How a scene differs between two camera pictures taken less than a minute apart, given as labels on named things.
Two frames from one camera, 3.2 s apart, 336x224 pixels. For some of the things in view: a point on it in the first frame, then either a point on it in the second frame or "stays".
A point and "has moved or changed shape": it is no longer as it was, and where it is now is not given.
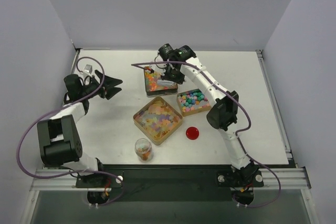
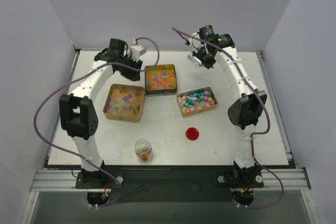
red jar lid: (192, 133) stays
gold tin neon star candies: (155, 86) stays
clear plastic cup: (144, 149) stays
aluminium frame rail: (66, 180) stays
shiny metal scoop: (167, 82) has moved or changed shape
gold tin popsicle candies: (157, 120) to (125, 103)
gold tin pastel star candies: (193, 102) stays
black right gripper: (172, 76) to (207, 60)
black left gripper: (102, 87) to (131, 69)
